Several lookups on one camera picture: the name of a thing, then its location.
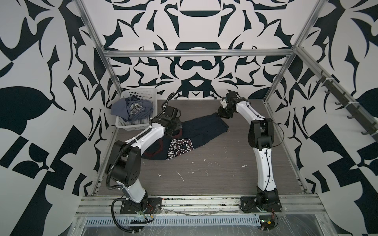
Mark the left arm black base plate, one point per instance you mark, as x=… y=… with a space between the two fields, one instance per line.
x=148 y=205

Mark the navy tank top red trim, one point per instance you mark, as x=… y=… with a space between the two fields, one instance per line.
x=193 y=134

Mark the small green circuit board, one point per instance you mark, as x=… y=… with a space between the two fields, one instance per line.
x=267 y=223

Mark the white slotted cable duct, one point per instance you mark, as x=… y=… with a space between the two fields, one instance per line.
x=210 y=220

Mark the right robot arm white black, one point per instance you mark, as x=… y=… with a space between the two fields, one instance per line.
x=261 y=139

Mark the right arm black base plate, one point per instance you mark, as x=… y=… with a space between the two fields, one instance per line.
x=259 y=204

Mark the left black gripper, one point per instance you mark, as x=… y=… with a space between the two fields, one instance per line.
x=178 y=125

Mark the aluminium frame enclosure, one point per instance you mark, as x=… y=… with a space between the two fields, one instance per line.
x=268 y=52

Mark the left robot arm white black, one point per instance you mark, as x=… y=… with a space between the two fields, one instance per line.
x=123 y=167

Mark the grey blue printed tank top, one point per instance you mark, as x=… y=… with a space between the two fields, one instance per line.
x=132 y=108

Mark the white plastic laundry basket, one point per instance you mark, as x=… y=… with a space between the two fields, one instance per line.
x=141 y=93

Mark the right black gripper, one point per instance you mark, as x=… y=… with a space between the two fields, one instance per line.
x=221 y=114

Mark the black wall hook rack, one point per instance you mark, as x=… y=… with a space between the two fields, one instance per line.
x=345 y=100

